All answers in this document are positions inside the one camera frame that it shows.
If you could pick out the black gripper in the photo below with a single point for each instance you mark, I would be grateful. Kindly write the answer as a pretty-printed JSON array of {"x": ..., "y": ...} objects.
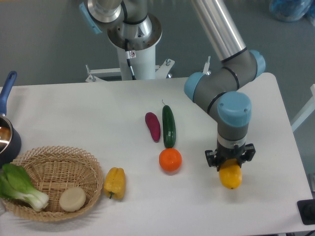
[{"x": 242, "y": 154}]

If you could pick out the yellow mango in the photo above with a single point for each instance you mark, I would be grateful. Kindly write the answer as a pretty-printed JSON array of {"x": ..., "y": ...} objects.
[{"x": 230, "y": 174}]

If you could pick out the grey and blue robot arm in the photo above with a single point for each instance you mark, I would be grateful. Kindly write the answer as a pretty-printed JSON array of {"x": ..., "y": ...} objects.
[{"x": 217, "y": 93}]

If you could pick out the orange fruit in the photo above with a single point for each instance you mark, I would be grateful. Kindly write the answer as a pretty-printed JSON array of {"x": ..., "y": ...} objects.
[{"x": 170, "y": 160}]

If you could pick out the green cucumber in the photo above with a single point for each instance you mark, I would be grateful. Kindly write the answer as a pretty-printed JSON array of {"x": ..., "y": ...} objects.
[{"x": 169, "y": 127}]

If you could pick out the purple sweet potato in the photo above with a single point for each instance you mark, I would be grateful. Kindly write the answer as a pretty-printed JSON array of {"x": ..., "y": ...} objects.
[{"x": 153, "y": 125}]

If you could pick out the black device at table edge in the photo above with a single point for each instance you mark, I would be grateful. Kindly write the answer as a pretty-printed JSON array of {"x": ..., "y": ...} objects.
[{"x": 307, "y": 211}]

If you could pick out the yellow bell pepper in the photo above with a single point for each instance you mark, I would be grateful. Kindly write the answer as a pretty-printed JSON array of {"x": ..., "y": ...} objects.
[{"x": 115, "y": 183}]

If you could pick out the blue plastic bag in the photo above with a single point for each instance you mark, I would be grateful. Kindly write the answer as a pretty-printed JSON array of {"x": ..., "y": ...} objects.
[{"x": 293, "y": 10}]

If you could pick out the round beige bun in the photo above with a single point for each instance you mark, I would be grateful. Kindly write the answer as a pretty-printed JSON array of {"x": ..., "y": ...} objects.
[{"x": 72, "y": 199}]

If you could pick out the woven bamboo basket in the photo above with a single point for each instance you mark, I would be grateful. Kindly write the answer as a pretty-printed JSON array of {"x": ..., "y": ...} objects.
[{"x": 53, "y": 170}]

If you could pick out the green bok choy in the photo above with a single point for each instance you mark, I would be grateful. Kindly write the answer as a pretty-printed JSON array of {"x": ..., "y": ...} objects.
[{"x": 16, "y": 184}]

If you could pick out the white frame at right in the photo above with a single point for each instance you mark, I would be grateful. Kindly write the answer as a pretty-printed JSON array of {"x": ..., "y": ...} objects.
[{"x": 304, "y": 112}]

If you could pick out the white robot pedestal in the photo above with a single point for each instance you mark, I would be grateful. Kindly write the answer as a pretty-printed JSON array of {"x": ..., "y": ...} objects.
[{"x": 136, "y": 50}]

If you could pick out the blue pot with handle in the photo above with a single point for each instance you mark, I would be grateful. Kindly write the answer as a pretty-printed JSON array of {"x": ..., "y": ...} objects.
[{"x": 10, "y": 140}]

